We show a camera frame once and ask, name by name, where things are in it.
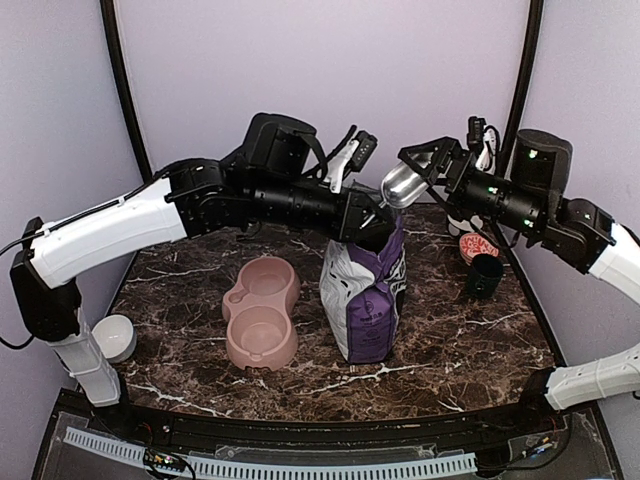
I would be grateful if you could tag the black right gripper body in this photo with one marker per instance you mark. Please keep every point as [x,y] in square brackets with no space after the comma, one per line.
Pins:
[464,164]

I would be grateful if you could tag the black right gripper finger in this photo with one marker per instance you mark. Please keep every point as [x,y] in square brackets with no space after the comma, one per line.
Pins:
[432,152]
[421,168]

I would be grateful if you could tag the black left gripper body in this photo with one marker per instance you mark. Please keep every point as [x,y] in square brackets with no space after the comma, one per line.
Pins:
[351,210]

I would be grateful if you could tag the silver metal scoop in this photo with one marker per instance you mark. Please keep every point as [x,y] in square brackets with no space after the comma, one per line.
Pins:
[401,187]

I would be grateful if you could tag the purple white pet food bag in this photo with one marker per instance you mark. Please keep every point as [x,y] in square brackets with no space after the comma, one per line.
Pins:
[362,288]

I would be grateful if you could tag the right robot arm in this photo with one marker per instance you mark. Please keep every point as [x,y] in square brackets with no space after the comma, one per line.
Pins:
[588,239]

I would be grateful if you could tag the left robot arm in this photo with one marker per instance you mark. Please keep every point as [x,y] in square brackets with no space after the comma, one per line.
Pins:
[185,200]

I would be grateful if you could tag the pink double pet bowl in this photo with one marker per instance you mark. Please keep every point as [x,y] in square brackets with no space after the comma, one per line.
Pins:
[258,311]

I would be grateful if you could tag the black white dotted cup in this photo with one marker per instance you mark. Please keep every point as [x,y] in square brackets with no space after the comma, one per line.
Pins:
[457,228]

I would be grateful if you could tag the red patterned bowl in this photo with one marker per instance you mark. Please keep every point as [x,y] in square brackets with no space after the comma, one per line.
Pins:
[473,244]

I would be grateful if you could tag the dark green cup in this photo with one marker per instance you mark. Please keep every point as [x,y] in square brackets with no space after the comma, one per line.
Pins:
[485,274]

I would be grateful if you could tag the white grey ceramic bowl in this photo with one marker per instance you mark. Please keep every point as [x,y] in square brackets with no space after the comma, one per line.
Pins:
[117,338]

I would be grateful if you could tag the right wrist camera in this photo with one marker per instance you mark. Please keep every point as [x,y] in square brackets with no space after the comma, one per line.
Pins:
[539,174]

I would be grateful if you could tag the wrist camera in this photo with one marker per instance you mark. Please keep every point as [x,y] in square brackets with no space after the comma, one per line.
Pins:
[539,174]
[288,148]

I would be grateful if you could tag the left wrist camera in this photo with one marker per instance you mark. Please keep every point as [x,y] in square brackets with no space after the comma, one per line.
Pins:
[288,148]

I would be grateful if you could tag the black front table rail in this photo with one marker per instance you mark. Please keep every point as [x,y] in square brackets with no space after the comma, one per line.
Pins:
[485,428]

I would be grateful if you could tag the grey slotted cable duct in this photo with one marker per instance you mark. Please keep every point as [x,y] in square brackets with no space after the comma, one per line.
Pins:
[246,463]

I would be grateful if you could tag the black left frame post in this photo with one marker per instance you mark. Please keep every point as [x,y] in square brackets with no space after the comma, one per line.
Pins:
[123,89]

